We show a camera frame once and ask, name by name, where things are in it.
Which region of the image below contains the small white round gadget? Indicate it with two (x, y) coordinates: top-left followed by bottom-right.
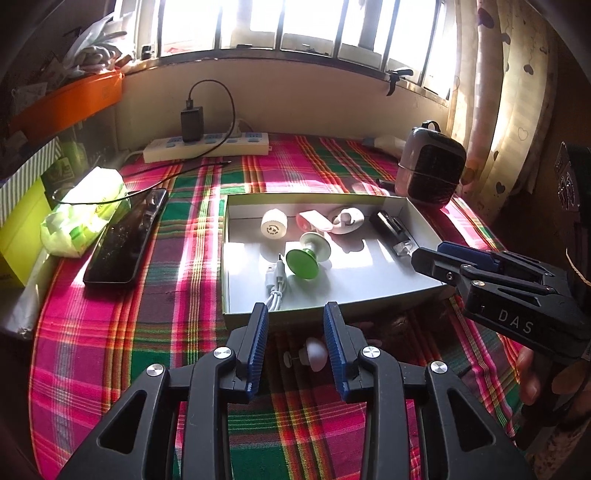
(283, 337), (329, 372)

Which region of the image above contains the white usb cable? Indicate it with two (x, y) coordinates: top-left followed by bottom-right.
(263, 254), (289, 312)

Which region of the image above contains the black hair trimmer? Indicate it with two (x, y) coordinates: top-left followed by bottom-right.
(370, 210), (418, 257)

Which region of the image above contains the green white suction holder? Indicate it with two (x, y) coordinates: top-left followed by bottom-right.
(286, 232), (332, 280)

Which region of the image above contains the white smiley face gadget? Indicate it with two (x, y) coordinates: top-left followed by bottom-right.
(328, 207), (365, 235)

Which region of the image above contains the white cylindrical plug gadget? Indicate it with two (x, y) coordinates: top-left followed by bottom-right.
(260, 208), (288, 240)

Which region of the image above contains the pink clip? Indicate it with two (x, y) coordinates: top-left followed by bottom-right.
(295, 210), (334, 232)

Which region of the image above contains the person right hand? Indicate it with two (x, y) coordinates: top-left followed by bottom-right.
(516, 347), (591, 421)

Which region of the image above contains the small black object by heater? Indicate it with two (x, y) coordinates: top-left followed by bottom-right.
(377, 178), (396, 193)

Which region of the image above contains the white green cardboard box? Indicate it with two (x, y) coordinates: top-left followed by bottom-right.
(221, 193), (452, 330)

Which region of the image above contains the black smartphone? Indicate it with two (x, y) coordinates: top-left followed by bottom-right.
(83, 188), (168, 288)

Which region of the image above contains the heart pattern curtain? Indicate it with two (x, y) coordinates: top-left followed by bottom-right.
(448, 1), (557, 223)

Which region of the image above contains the green white tissue pack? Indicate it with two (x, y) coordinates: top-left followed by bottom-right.
(40, 167), (127, 258)

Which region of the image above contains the white power strip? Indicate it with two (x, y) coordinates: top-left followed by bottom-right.
(142, 132), (270, 164)

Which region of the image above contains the black charger adapter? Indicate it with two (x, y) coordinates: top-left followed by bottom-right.
(180, 98), (204, 143)

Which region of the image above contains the yellow green striped box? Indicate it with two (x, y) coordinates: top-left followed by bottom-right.
(1, 137), (62, 290)

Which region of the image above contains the orange box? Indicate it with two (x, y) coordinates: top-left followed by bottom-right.
(9, 71), (124, 143)

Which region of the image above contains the white plastic bag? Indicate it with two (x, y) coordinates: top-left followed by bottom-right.
(62, 13), (135, 78)

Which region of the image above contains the black window handle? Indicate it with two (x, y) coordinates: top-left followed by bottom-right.
(387, 68), (414, 97)

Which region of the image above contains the black charger cable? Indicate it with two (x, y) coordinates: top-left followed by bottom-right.
(51, 79), (238, 206)

